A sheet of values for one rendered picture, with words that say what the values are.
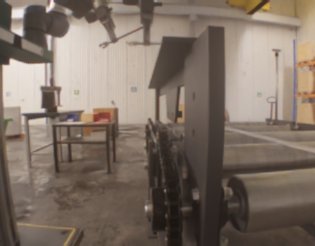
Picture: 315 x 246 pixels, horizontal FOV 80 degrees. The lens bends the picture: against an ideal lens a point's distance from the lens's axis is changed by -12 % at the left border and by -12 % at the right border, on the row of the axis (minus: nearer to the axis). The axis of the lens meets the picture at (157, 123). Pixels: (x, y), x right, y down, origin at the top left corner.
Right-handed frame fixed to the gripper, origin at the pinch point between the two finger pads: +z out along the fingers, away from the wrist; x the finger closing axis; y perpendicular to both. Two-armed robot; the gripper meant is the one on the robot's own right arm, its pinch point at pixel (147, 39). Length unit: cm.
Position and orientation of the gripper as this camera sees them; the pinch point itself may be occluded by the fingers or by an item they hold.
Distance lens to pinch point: 80.5
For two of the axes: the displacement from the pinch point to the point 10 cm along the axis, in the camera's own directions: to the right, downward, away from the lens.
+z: 0.0, 10.0, 0.9
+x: -0.7, -0.9, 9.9
